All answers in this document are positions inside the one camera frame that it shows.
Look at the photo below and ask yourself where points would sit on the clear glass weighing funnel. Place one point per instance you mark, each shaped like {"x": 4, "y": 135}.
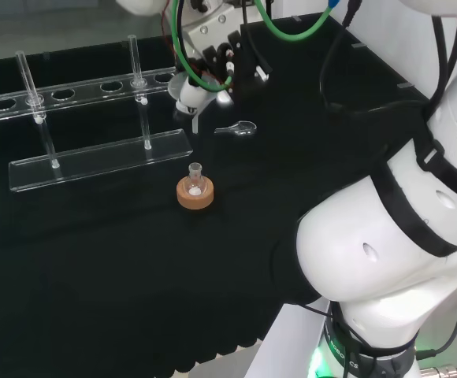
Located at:
{"x": 240, "y": 128}

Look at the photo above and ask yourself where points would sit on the translucent white plastic funnel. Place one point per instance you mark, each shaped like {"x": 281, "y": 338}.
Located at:
{"x": 191, "y": 94}

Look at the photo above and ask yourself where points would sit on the clear acrylic funnel stand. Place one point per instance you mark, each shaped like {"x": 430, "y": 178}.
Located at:
{"x": 94, "y": 130}

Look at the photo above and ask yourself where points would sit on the black bench cloth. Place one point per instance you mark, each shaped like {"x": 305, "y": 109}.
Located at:
{"x": 134, "y": 236}

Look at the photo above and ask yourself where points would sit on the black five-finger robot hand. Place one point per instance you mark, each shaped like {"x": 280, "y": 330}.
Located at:
{"x": 228, "y": 51}

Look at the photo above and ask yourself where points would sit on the small round-bottom glass flask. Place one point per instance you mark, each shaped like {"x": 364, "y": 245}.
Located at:
{"x": 194, "y": 183}

